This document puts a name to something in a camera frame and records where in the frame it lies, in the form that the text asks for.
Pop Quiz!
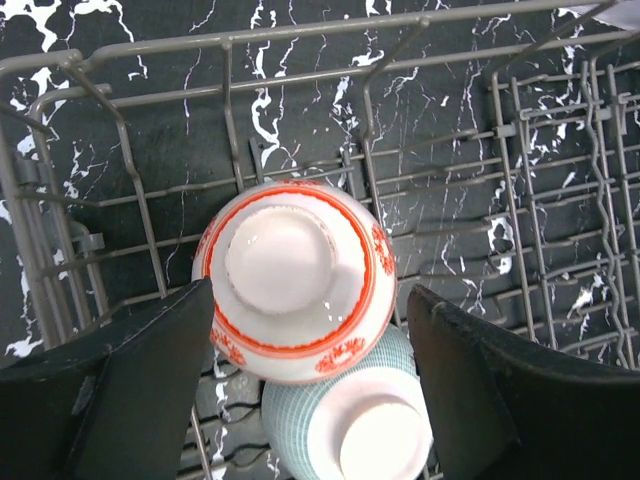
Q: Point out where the green line pattern bowl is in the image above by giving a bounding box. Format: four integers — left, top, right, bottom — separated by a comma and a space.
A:
261, 325, 433, 480

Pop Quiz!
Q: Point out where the orange leaf pattern bowl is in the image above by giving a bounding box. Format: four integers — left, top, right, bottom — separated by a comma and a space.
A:
191, 179, 397, 384

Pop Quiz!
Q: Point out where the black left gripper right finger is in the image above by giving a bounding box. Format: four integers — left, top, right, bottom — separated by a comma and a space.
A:
407, 285, 639, 479

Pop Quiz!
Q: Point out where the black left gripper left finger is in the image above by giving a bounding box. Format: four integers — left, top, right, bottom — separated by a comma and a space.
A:
1, 279, 214, 479

